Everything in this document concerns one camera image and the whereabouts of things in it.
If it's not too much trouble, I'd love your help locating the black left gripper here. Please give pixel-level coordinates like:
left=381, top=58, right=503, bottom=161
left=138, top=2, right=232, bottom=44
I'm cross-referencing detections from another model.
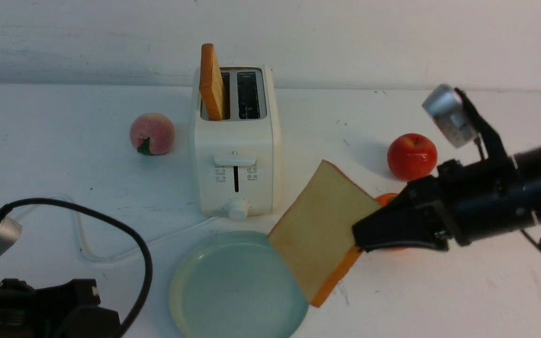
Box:
left=31, top=279, right=120, bottom=338

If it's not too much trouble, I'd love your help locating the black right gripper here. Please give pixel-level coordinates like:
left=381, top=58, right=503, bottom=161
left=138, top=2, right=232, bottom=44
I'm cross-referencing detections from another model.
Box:
left=352, top=160, right=471, bottom=252

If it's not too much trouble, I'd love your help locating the toast slice with orange crust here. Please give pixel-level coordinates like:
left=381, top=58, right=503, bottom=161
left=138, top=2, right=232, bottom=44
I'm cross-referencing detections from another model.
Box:
left=268, top=160, right=381, bottom=308

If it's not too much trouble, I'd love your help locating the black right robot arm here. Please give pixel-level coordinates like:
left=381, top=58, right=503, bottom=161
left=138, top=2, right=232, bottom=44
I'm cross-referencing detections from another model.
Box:
left=352, top=147, right=541, bottom=252

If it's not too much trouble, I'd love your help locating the white toaster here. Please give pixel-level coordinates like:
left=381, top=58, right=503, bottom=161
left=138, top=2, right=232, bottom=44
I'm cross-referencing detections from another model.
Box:
left=188, top=66, right=283, bottom=220

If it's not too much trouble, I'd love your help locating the orange fake persimmon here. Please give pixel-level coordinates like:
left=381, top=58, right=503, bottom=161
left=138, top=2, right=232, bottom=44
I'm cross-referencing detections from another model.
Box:
left=374, top=192, right=405, bottom=252

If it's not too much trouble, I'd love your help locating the red fake apple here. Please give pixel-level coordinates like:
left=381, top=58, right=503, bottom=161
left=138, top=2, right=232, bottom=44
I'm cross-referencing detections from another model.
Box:
left=387, top=133, right=438, bottom=182

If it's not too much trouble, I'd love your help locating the pale green round plate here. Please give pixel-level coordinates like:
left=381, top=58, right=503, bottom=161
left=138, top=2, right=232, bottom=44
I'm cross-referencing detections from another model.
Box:
left=168, top=231, right=309, bottom=338

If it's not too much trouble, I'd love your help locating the pink fake peach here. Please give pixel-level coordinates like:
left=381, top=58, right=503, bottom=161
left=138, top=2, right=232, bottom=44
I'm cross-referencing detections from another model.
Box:
left=129, top=113, right=176, bottom=156

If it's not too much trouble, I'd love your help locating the white power cable with plug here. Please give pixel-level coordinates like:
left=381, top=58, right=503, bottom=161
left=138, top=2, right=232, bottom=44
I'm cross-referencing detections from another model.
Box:
left=8, top=192, right=219, bottom=262

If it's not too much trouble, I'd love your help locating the black left camera cable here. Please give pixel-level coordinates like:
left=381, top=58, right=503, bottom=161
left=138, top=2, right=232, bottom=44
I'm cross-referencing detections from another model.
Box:
left=0, top=198, right=154, bottom=338

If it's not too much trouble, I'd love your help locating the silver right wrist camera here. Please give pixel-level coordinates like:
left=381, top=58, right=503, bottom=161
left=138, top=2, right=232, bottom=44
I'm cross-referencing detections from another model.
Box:
left=422, top=84, right=478, bottom=148

